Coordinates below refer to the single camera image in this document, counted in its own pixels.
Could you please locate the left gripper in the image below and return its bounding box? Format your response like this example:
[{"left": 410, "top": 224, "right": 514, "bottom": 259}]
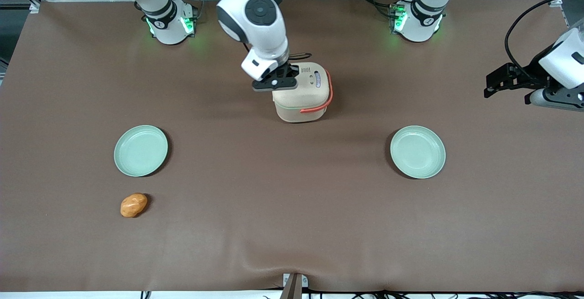
[{"left": 484, "top": 27, "right": 584, "bottom": 99}]

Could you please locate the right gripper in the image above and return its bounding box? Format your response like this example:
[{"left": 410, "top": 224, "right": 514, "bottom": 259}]
[{"left": 241, "top": 51, "right": 300, "bottom": 92}]

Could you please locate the beige rice cooker orange handle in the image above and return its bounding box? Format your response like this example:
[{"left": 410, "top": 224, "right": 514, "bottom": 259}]
[{"left": 272, "top": 62, "right": 334, "bottom": 123}]

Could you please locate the pale green round plate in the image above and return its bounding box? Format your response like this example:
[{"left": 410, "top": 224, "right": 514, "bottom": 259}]
[
  {"left": 114, "top": 125, "right": 169, "bottom": 178},
  {"left": 390, "top": 126, "right": 446, "bottom": 179}
]

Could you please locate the brown table mat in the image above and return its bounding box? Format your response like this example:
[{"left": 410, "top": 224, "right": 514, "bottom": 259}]
[{"left": 0, "top": 0, "right": 584, "bottom": 293}]

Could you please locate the orange-brown bread roll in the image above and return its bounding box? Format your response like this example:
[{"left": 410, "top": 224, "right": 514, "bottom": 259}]
[{"left": 120, "top": 193, "right": 148, "bottom": 218}]

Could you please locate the black left wrist camera cable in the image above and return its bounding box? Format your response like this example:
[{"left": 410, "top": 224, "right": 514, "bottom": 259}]
[{"left": 504, "top": 0, "right": 584, "bottom": 85}]

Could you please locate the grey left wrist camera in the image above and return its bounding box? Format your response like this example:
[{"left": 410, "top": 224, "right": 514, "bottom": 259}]
[{"left": 524, "top": 87, "right": 584, "bottom": 112}]

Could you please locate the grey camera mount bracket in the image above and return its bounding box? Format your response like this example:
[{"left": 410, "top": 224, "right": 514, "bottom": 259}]
[{"left": 280, "top": 273, "right": 309, "bottom": 299}]

